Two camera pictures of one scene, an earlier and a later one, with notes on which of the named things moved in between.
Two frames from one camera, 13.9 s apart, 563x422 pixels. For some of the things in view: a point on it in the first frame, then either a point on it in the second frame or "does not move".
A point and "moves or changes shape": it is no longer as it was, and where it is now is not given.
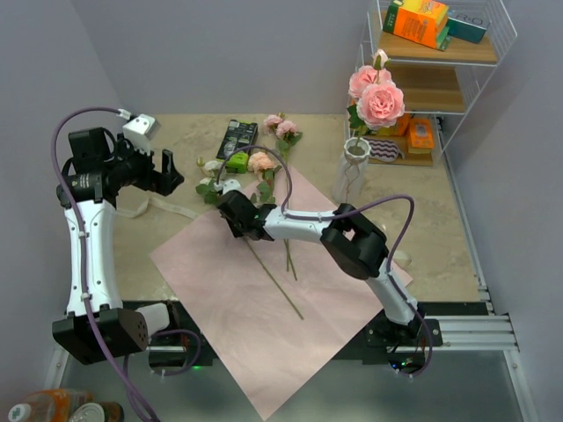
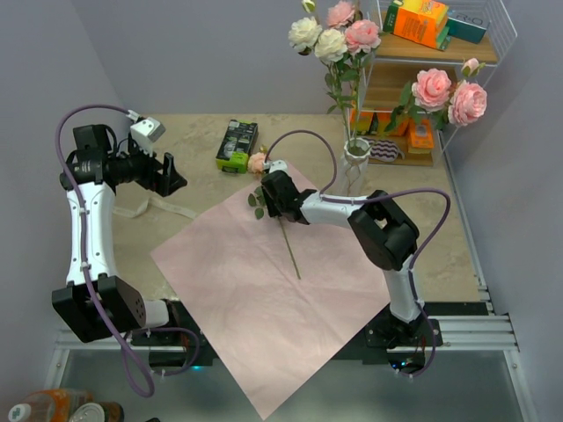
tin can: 98,411 does not move
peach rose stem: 264,163 moves or changes shape
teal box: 467,26 does not move
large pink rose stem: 379,102 → 433,91
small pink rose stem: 285,130 → 362,37
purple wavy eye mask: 384,150 does not move
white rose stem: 211,194 → 329,46
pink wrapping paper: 280,311 does not move
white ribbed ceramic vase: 350,179 does not move
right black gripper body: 237,229 → 274,208
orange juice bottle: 50,405 does not move
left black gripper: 171,176 does not move
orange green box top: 420,21 does not move
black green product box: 239,133 does not move
